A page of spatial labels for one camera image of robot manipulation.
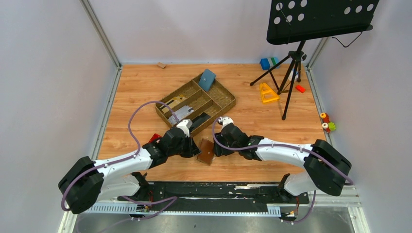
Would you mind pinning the gold credit card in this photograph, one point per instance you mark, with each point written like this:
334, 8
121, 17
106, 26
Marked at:
172, 103

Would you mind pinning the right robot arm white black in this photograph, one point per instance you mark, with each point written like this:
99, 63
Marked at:
325, 168

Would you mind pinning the silver grey card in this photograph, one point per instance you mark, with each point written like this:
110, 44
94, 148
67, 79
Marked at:
181, 113

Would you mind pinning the brown leather card holder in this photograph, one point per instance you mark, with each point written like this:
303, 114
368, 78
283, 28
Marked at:
207, 154

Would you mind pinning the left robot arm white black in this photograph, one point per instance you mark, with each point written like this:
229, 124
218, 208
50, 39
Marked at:
88, 182

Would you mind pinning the black card in basket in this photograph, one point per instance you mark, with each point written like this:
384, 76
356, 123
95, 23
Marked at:
198, 121

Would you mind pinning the orange green toy pieces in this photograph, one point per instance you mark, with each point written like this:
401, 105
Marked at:
327, 124

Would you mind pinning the black music stand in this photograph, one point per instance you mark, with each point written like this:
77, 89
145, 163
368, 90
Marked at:
302, 20

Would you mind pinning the yellow triangular toy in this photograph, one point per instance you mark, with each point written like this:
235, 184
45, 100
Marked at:
267, 94

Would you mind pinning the small cardboard piece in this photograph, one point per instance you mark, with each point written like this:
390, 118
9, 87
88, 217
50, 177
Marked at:
161, 65

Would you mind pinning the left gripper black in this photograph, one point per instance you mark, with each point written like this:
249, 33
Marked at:
192, 146

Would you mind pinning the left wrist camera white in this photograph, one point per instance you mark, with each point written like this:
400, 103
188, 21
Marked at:
185, 125

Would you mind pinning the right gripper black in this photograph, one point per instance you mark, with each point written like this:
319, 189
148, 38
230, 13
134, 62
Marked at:
220, 147

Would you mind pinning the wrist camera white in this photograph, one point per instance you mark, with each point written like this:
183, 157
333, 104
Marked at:
185, 125
225, 120

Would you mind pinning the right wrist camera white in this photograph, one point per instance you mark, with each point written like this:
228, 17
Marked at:
225, 120

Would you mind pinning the blue green white blocks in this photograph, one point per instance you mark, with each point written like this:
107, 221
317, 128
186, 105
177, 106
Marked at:
268, 63

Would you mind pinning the woven divided basket tray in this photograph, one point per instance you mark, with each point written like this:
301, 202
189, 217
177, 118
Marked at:
216, 102

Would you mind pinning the red plastic block tray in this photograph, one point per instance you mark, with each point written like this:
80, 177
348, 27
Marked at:
155, 137

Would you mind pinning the blue leather card holder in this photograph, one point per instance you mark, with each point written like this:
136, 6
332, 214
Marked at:
206, 80

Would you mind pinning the small red block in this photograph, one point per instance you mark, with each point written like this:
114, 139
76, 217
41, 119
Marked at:
300, 89

